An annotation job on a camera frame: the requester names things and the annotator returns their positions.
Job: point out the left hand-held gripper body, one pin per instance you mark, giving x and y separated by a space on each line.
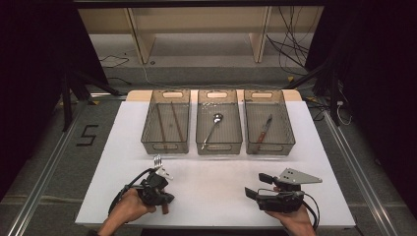
152 191

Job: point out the silver metal spoon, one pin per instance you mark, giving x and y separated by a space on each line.
217 117

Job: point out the person's right hand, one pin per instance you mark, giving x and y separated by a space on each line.
296 219

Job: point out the black tripod stand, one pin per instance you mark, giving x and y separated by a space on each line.
67 105
333 98

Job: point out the aluminium floor rail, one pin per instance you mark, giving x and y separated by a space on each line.
357 170
42 183

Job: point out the person's left hand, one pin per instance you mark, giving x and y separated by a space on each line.
129 206

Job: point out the light wooden shelf unit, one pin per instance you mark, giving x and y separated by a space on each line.
200 19

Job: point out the white table sheet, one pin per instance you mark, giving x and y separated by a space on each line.
213 183

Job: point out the grey transparent plastic bin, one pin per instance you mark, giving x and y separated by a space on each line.
226 131
167 144
278 131

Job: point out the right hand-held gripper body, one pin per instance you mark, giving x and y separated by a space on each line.
283 201

